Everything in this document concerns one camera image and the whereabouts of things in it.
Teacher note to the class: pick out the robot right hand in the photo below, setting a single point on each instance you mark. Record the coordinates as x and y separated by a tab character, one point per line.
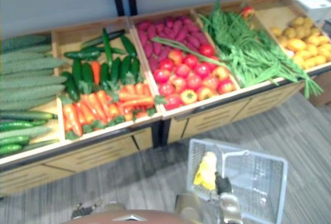
223	183

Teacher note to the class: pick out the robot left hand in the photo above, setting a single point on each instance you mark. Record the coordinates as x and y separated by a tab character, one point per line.
84	210

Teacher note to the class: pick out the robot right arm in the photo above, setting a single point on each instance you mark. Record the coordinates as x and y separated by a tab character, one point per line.
230	208

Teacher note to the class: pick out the yellow corn cob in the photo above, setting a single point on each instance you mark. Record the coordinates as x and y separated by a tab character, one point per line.
206	171

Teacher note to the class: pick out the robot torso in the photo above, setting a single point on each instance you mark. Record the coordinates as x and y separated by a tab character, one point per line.
124	217

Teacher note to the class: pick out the robot silver leg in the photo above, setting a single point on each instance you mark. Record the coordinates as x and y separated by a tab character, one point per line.
188	206

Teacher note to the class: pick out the wooden produce stand with cucumbers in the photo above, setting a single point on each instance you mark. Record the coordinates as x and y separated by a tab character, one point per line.
103	154

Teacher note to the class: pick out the wooden produce stand with tomatoes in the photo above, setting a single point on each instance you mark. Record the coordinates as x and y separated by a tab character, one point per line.
214	116

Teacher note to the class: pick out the orange red bell pepper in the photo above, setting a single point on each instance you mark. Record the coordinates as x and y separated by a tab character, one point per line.
220	73
175	56
178	83
204	93

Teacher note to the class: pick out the orange carrot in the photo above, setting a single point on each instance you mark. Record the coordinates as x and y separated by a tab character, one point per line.
87	111
73	119
97	106
138	102
147	89
103	102
129	89
139	88
95	72
133	96
113	109

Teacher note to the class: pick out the yellow bell pepper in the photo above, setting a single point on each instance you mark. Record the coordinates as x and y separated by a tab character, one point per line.
188	97

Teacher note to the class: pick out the red tomato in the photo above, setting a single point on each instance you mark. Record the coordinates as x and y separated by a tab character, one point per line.
166	89
162	76
166	64
182	70
173	102
193	81
214	59
226	86
202	69
206	50
210	82
190	60

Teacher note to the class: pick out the bright green cucumber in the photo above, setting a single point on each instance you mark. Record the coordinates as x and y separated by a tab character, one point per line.
10	149
15	125
14	140

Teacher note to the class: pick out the long dark green cucumber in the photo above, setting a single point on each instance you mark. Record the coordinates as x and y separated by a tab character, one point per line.
103	39
107	48
26	115

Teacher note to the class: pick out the green long bean bunch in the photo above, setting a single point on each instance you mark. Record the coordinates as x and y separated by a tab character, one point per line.
250	53

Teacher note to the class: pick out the brown cardboard box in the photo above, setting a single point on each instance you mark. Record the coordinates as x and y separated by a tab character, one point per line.
322	89

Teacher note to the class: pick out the purple sweet potato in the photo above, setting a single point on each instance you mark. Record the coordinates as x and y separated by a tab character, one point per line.
193	28
182	35
201	37
168	33
148	49
159	28
144	25
151	31
154	63
157	47
169	22
164	52
193	41
143	37
177	27

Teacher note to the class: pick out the long green stalk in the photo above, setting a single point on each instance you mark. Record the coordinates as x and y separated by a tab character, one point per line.
186	49

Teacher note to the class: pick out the leafy green herb bunch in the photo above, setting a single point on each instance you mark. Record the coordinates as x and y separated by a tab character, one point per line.
213	24

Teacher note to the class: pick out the red yellow fruit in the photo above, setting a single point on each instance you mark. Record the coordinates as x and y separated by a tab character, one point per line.
247	12

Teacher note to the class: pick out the white box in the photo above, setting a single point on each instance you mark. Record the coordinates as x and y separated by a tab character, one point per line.
310	8

